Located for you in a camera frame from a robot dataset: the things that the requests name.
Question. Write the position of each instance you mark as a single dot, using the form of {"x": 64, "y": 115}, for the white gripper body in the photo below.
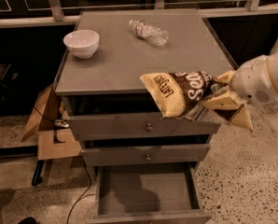
{"x": 253, "y": 79}

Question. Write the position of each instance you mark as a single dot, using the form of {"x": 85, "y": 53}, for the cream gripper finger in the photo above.
{"x": 230, "y": 100}
{"x": 227, "y": 76}

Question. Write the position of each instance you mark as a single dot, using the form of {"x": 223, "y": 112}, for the brown chip bag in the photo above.
{"x": 179, "y": 95}

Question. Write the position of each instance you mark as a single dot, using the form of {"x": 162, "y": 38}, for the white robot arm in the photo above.
{"x": 255, "y": 82}

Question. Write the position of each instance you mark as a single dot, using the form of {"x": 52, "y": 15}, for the grey middle drawer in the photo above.
{"x": 146, "y": 150}

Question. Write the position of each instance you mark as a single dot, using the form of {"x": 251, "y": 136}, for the grey drawer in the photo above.
{"x": 163, "y": 193}
{"x": 146, "y": 150}
{"x": 94, "y": 127}

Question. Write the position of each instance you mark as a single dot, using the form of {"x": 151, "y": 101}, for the grey bottom drawer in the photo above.
{"x": 163, "y": 193}

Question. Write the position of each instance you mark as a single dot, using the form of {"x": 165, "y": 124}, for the grey drawer cabinet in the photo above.
{"x": 108, "y": 82}

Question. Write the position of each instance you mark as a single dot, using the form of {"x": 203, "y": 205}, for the grey top drawer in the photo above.
{"x": 94, "y": 127}

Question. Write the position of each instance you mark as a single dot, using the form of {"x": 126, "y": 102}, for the clear plastic water bottle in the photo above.
{"x": 149, "y": 32}

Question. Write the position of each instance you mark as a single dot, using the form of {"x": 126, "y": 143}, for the white ceramic bowl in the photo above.
{"x": 82, "y": 43}

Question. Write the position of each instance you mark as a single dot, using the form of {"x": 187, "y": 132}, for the brown cardboard box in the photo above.
{"x": 52, "y": 142}

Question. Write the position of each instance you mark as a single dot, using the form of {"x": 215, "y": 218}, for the metal window railing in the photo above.
{"x": 58, "y": 13}

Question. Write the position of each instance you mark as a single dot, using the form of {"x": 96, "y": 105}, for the black stand leg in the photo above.
{"x": 37, "y": 174}

